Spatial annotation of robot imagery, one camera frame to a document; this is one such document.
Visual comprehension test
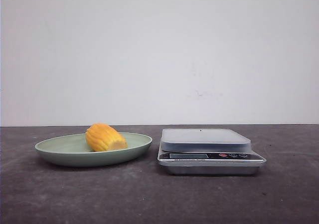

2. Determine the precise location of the silver digital kitchen scale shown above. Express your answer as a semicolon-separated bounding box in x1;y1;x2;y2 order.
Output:
158;128;267;175

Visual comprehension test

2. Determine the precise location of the yellow corn cob piece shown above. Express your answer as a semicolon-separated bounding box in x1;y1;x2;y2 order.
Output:
85;123;128;151

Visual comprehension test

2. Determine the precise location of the green shallow plate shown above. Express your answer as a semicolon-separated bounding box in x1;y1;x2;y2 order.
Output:
35;132;153;167

